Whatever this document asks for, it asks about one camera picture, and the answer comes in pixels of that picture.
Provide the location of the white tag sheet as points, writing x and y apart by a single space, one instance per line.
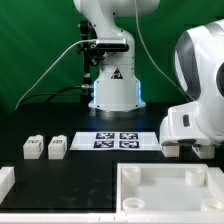
131 141

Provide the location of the white front obstacle bar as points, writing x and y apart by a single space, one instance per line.
193 218

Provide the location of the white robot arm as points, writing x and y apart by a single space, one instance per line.
199 67

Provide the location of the white left obstacle block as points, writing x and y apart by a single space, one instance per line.
7 180

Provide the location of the white square table top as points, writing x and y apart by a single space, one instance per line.
146 188

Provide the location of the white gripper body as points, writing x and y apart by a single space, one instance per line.
189 124

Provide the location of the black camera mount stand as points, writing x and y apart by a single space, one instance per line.
92 55

